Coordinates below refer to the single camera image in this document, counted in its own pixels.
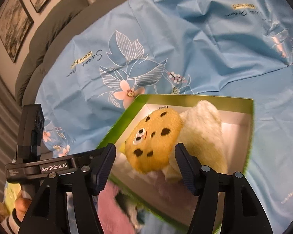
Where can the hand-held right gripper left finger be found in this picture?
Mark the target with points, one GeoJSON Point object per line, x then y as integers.
{"type": "Point", "coordinates": [103, 173]}

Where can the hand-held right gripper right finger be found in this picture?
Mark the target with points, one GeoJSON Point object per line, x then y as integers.
{"type": "Point", "coordinates": [188, 173]}

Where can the mauve quilted cloth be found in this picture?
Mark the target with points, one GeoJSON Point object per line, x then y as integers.
{"type": "Point", "coordinates": [112, 212]}

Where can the white and yellow towel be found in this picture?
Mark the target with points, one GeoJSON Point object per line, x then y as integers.
{"type": "Point", "coordinates": [205, 126]}

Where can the yellow spotted plush toy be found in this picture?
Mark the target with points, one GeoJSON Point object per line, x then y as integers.
{"type": "Point", "coordinates": [158, 124]}

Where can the green cardboard box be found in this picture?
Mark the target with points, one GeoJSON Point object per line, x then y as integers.
{"type": "Point", "coordinates": [190, 98]}

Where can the yellow-green printed cloth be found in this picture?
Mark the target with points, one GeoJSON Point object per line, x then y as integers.
{"type": "Point", "coordinates": [11, 192]}

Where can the grey sofa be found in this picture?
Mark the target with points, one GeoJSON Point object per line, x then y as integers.
{"type": "Point", "coordinates": [51, 29]}

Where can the blue floral sheet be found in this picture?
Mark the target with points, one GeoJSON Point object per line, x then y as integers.
{"type": "Point", "coordinates": [185, 41]}

